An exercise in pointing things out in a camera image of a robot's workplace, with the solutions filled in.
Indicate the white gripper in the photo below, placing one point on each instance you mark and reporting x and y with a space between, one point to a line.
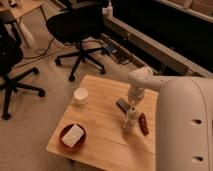
135 95

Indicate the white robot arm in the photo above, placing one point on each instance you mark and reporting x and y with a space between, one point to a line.
184 119

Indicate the small white bottle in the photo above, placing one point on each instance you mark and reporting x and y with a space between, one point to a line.
130 120

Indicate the red brown small object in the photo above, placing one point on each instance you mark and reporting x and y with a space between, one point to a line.
143 124

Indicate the power strip on floor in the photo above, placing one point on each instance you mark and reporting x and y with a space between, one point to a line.
117 54

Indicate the white round jar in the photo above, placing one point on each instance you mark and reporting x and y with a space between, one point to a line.
81 96

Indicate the white sponge block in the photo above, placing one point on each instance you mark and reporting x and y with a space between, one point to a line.
73 136

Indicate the dark red bowl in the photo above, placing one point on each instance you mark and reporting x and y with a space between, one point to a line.
65 130

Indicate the white spray bottle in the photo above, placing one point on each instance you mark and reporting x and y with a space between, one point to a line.
108 11

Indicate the black office chair centre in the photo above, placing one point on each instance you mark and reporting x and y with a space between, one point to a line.
75 23

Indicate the black office chair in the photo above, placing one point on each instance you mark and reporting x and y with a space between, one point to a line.
75 23
10 55

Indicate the black office chair left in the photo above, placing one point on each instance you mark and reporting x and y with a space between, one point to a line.
10 55

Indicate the wooden desk top left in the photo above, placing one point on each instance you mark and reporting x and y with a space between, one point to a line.
15 14

